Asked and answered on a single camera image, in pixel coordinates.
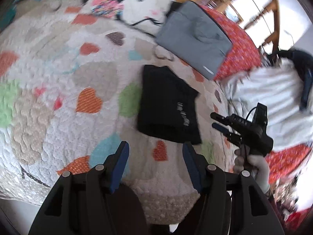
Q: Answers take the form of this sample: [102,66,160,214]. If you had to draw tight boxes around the black pants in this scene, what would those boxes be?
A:
[137,65,202,145]

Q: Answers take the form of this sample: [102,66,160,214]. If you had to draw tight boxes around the right hand white glove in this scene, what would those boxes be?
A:
[233,149,270,194]

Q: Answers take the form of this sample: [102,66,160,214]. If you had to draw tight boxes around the light grey blanket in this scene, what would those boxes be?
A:
[220,58,312,152]

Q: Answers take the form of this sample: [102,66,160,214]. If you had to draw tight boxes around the red floral pillow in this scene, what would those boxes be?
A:
[201,5,261,81]

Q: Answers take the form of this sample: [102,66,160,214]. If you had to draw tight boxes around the dark blue garment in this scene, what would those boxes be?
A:
[277,49,312,111]

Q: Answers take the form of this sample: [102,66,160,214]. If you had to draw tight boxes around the grey laptop bag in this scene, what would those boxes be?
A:
[156,1,232,80]

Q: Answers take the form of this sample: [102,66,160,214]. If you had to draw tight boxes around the heart patterned quilt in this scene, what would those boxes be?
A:
[1,0,235,224]

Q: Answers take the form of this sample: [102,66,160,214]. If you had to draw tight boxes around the white girl print pillow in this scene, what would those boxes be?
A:
[82,0,173,35]

